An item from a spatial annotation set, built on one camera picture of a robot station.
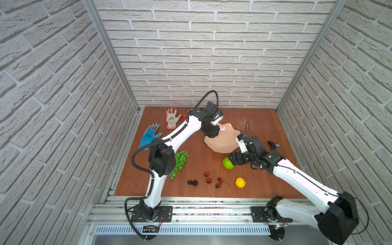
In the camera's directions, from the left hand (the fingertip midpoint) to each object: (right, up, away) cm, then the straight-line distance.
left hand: (215, 129), depth 88 cm
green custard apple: (+7, -20, -3) cm, 21 cm away
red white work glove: (-31, +7, +23) cm, 39 cm away
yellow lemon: (+13, -28, -9) cm, 32 cm away
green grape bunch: (-21, -17, +1) cm, 27 cm away
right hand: (+11, -13, -7) cm, 19 cm away
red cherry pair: (-4, -29, -5) cm, 29 cm away
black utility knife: (+39, -11, +9) cm, 42 cm away
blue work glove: (-45, -5, +14) cm, 47 cm away
